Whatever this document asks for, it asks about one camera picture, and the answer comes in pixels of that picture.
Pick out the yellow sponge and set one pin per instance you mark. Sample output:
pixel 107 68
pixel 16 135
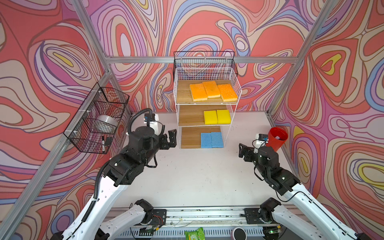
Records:
pixel 224 117
pixel 210 117

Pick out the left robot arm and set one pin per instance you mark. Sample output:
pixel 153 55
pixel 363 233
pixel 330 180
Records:
pixel 112 180

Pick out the black marker in basket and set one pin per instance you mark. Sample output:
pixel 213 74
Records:
pixel 103 145

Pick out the beige sponge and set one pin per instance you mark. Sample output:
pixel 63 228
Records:
pixel 198 92

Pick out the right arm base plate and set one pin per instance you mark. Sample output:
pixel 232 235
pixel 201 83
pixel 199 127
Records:
pixel 256 216

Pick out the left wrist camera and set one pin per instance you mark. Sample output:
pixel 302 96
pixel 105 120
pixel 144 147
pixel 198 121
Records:
pixel 153 120

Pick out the black wire basket left wall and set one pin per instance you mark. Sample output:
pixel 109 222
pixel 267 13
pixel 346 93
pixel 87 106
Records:
pixel 101 101

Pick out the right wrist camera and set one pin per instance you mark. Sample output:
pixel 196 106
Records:
pixel 260 141

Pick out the black wire basket back wall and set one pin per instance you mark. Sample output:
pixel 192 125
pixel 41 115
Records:
pixel 205 65

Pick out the black round speaker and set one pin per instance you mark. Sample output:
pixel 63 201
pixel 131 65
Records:
pixel 238 234

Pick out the blue sponge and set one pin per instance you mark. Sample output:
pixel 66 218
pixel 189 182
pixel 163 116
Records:
pixel 217 140
pixel 206 141

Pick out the orange sponge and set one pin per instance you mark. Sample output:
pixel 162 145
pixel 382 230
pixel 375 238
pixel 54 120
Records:
pixel 212 89
pixel 228 94

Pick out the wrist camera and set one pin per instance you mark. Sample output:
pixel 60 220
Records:
pixel 153 120
pixel 260 141

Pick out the green wipes packet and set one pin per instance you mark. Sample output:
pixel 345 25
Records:
pixel 195 235

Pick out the silver tape roll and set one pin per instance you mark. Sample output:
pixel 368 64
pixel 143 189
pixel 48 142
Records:
pixel 104 124

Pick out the black wire basket wall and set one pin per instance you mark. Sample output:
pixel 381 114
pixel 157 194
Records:
pixel 101 101
pixel 205 65

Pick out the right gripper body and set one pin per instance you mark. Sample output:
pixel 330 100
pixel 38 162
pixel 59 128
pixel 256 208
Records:
pixel 250 157

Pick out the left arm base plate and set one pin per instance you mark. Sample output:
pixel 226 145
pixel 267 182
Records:
pixel 156 218

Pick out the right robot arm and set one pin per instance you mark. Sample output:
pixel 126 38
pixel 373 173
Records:
pixel 294 207

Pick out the red plastic cup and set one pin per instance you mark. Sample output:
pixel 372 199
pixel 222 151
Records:
pixel 276 138

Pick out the white wire wooden shelf rack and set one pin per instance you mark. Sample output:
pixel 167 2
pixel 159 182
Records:
pixel 190 113

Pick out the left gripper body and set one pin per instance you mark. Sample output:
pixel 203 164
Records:
pixel 162 144

